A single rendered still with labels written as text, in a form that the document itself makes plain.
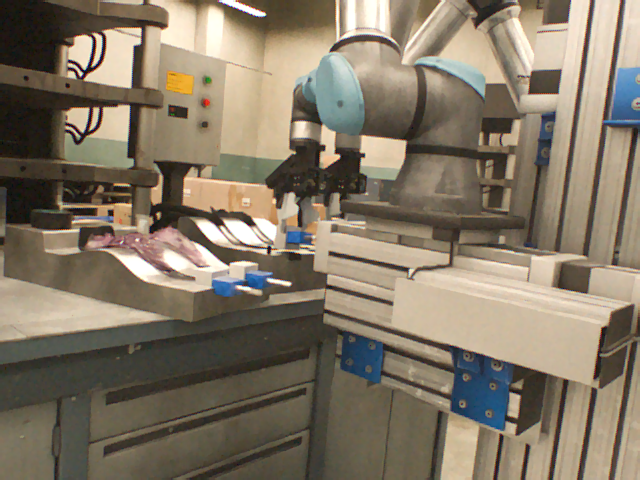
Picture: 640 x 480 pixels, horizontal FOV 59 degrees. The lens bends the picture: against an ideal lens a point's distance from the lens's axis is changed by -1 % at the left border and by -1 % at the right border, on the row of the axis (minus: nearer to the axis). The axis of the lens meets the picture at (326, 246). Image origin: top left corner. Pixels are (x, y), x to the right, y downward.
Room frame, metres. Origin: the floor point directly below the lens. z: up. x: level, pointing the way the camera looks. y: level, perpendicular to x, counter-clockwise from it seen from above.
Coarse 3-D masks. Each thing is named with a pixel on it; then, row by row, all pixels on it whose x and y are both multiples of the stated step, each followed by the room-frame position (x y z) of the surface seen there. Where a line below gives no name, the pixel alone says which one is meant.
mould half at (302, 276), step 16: (192, 224) 1.46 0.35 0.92; (208, 224) 1.47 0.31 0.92; (240, 224) 1.55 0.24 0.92; (272, 224) 1.64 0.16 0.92; (192, 240) 1.46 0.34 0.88; (208, 240) 1.41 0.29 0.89; (224, 240) 1.43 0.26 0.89; (256, 240) 1.51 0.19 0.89; (224, 256) 1.37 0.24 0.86; (240, 256) 1.33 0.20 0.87; (256, 256) 1.29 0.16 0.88; (272, 256) 1.26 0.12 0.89; (304, 256) 1.33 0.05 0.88; (272, 272) 1.26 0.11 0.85; (288, 272) 1.30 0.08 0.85; (304, 272) 1.33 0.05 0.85; (320, 272) 1.38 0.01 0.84; (272, 288) 1.26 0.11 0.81; (304, 288) 1.34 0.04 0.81; (320, 288) 1.38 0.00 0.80
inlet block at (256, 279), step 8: (232, 264) 1.14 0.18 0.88; (240, 264) 1.14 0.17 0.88; (248, 264) 1.15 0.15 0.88; (256, 264) 1.17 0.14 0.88; (232, 272) 1.14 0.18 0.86; (240, 272) 1.13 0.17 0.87; (248, 272) 1.13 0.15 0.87; (256, 272) 1.14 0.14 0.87; (264, 272) 1.15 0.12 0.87; (248, 280) 1.13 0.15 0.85; (256, 280) 1.12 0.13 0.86; (264, 280) 1.12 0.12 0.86; (272, 280) 1.12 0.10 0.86; (256, 288) 1.12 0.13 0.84; (264, 288) 1.12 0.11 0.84; (288, 288) 1.11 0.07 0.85
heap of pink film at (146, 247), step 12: (168, 228) 1.24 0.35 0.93; (96, 240) 1.20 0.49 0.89; (108, 240) 1.19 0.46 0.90; (120, 240) 1.12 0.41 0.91; (132, 240) 1.12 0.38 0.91; (144, 240) 1.13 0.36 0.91; (156, 240) 1.22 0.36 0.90; (168, 240) 1.22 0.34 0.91; (180, 240) 1.22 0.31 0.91; (144, 252) 1.10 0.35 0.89; (156, 252) 1.11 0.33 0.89; (180, 252) 1.19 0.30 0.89; (192, 252) 1.20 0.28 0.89; (156, 264) 1.09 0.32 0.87; (168, 264) 1.11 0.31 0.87; (204, 264) 1.20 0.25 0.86
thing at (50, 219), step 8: (32, 216) 1.19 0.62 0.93; (40, 216) 1.18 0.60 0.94; (48, 216) 1.18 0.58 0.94; (56, 216) 1.18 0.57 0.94; (64, 216) 1.20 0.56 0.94; (72, 216) 1.23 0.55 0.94; (32, 224) 1.18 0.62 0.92; (40, 224) 1.18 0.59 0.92; (48, 224) 1.18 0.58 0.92; (56, 224) 1.18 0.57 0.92; (64, 224) 1.20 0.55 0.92
